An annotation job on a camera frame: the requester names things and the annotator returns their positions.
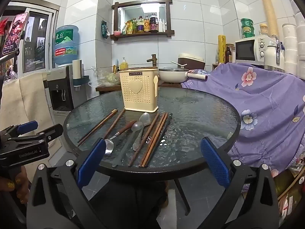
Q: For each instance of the cream plastic utensil holder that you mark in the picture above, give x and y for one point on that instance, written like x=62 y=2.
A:
x=138 y=90

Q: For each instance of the yellow soap dispenser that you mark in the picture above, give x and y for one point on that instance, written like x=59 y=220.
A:
x=124 y=64

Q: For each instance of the white electric kettle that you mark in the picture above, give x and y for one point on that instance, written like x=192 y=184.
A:
x=274 y=54

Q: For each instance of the smartphone on holder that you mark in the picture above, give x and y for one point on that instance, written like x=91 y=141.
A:
x=14 y=33

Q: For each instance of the white water dispenser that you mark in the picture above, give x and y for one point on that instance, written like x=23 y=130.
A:
x=59 y=90

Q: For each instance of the bronze faucet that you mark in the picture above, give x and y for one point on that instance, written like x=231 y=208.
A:
x=152 y=59

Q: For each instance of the yellow label sauce bottle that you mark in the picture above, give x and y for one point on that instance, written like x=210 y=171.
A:
x=146 y=24

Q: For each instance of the yellow seasoning pouch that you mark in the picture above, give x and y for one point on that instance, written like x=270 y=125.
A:
x=128 y=27

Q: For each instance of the white squeeze bottle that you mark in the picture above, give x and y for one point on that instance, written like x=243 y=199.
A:
x=161 y=25

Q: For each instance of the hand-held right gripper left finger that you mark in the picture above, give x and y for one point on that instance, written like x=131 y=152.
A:
x=91 y=163

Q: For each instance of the dark wooden wall shelf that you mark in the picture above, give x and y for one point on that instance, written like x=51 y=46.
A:
x=116 y=19

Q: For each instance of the clear plastic bag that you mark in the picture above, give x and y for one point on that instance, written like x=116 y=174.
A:
x=104 y=77

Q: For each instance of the tall stack of paper cups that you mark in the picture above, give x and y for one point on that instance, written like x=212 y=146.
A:
x=270 y=12

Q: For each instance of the white microwave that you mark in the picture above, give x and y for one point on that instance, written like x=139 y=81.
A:
x=249 y=49

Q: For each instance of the yellow wrap roll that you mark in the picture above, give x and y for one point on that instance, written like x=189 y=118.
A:
x=221 y=50

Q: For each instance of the purple floral sheet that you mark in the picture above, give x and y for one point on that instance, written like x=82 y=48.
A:
x=257 y=105

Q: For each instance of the dark soy sauce bottle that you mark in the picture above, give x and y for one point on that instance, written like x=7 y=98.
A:
x=154 y=23

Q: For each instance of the beige cloth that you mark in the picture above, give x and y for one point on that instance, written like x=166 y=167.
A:
x=26 y=100

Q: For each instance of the pink small bowl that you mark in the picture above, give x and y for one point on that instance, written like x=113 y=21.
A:
x=117 y=32

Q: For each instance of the white pan with lid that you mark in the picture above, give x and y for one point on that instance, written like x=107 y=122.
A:
x=171 y=75

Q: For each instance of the person's left hand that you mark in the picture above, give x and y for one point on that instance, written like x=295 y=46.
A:
x=22 y=186

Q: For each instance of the brown wooden counter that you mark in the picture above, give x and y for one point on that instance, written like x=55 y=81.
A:
x=107 y=89

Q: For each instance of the stack of white bowls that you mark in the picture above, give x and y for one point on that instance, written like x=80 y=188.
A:
x=294 y=47

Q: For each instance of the brown glass bottle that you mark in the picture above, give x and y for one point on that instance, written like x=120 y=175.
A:
x=228 y=54

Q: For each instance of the blue water jug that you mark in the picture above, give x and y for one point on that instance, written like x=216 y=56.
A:
x=66 y=44

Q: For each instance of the window with white frame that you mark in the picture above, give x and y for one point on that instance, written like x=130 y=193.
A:
x=35 y=40

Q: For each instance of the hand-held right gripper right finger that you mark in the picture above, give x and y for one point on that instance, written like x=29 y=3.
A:
x=214 y=163

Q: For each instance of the green oil bottle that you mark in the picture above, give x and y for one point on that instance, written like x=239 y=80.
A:
x=134 y=26

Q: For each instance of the green wipes packet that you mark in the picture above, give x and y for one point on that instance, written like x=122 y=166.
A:
x=104 y=28

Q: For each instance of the brown white rice cooker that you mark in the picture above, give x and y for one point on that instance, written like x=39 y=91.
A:
x=193 y=60

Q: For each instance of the clear plastic spoon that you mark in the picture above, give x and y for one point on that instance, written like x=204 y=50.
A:
x=145 y=119
x=137 y=126

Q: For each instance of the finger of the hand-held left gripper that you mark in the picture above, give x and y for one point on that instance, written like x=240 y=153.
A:
x=51 y=131
x=27 y=127

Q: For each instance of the purple label sauce bottle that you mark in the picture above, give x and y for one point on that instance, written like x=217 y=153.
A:
x=140 y=25

